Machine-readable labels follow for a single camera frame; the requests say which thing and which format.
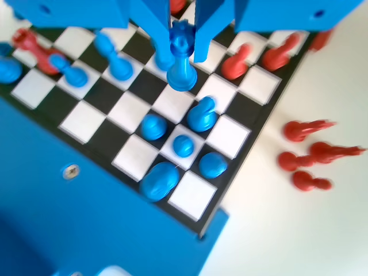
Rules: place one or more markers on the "silver base plate screw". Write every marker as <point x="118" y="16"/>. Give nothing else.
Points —
<point x="70" y="171"/>

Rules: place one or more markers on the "blue arm base plate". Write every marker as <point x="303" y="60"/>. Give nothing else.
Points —
<point x="100" y="215"/>

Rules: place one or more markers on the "red chess pawn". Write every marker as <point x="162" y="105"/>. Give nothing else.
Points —
<point x="274" y="59"/>
<point x="289" y="161"/>
<point x="234" y="67"/>
<point x="304" y="181"/>

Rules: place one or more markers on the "red chess rook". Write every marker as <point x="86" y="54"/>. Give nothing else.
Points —
<point x="43" y="60"/>

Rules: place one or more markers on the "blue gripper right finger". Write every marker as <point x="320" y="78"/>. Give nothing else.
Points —
<point x="212" y="17"/>

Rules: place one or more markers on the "blue chess queen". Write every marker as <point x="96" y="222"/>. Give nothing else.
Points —
<point x="181" y="72"/>

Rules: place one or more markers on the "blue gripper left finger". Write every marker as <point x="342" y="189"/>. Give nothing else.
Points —
<point x="149" y="17"/>

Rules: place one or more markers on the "black and white chessboard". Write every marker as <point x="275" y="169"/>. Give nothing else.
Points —
<point x="129" y="113"/>

